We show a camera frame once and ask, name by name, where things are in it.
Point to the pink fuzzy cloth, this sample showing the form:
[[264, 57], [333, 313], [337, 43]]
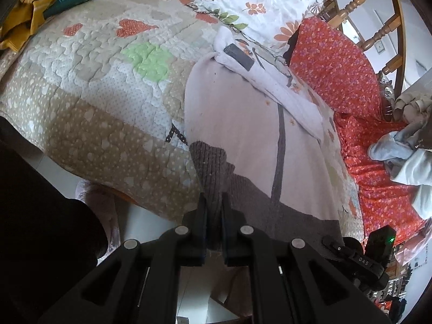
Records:
[[101, 209]]

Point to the person's dark clothing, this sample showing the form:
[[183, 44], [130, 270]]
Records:
[[37, 226]]

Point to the wooden chair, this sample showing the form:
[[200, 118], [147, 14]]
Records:
[[378, 10]]

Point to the cardboard box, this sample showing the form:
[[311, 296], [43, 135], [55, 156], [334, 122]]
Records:
[[219, 308]]

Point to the yellow cloth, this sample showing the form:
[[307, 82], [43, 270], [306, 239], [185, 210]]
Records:
[[30, 13]]

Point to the patchwork quilted bedspread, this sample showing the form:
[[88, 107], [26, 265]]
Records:
[[94, 108]]

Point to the white floral pillow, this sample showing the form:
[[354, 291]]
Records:
[[263, 3]]

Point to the beige garment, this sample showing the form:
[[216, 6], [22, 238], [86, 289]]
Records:
[[413, 104]]

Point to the pink sweater with grey trim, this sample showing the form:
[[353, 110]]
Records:
[[243, 135]]

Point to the light blue garment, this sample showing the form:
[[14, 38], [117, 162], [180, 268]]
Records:
[[388, 146]]

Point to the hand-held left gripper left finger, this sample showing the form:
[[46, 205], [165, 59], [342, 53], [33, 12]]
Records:
[[199, 233]]

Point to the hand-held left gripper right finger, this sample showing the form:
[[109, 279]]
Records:
[[226, 239]]

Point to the white garment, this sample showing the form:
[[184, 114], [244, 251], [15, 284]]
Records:
[[416, 175]]

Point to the pink plastic bag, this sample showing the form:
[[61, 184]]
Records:
[[410, 253]]

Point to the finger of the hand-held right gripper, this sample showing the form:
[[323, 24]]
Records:
[[331, 248]]

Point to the red floral blanket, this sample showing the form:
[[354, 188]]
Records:
[[337, 71]]

